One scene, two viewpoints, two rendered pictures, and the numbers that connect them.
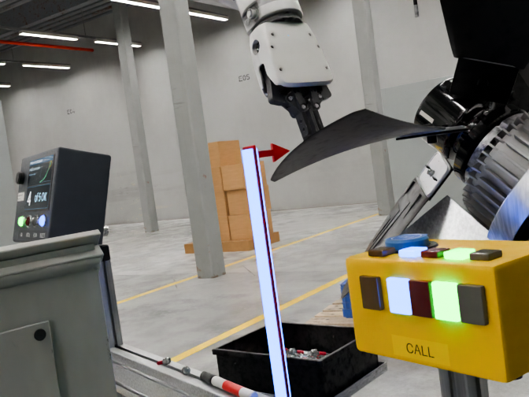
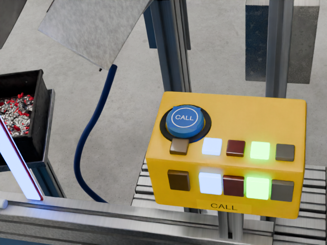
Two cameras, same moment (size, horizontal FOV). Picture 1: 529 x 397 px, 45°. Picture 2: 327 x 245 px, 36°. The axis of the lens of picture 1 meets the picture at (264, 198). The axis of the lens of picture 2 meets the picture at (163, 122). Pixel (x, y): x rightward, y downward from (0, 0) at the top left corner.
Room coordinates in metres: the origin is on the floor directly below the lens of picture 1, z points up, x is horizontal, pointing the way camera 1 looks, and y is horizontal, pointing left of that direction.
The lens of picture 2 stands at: (0.31, 0.10, 1.48)
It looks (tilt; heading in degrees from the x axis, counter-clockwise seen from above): 48 degrees down; 325
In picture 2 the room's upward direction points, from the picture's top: 10 degrees counter-clockwise
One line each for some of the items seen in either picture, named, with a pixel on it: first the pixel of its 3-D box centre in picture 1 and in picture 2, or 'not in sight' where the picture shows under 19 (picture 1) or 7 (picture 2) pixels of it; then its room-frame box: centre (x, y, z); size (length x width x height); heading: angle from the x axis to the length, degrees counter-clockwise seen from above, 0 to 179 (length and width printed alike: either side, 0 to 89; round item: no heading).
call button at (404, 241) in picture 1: (407, 244); (185, 121); (0.59, -0.13, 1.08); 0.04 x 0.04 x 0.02
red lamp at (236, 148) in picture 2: (435, 253); (235, 148); (0.52, -0.13, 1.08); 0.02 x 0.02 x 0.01; 36
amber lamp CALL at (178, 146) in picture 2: (382, 251); (179, 146); (0.57, -0.10, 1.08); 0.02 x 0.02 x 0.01; 36
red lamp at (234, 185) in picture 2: (422, 298); (233, 185); (0.51, -0.12, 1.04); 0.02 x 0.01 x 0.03; 36
